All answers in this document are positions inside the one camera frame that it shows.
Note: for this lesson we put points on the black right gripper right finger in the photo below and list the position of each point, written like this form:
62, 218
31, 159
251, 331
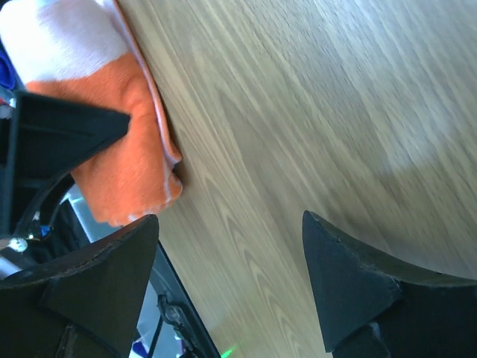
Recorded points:
371, 304

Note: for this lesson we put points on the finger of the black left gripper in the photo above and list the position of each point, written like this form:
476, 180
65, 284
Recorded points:
45, 139

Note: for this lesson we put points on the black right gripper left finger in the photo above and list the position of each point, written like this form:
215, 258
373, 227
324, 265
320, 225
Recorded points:
84, 304

